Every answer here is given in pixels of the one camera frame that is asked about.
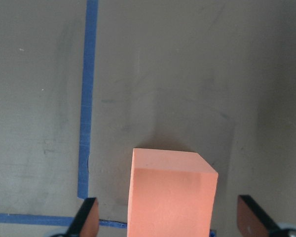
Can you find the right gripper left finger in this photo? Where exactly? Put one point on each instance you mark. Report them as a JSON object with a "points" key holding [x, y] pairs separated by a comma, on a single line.
{"points": [[86, 221]]}

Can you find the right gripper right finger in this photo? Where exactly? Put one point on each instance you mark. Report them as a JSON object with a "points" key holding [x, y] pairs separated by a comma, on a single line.
{"points": [[252, 220]]}

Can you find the orange foam cube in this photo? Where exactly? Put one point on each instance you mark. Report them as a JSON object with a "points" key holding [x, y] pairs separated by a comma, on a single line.
{"points": [[171, 194]]}

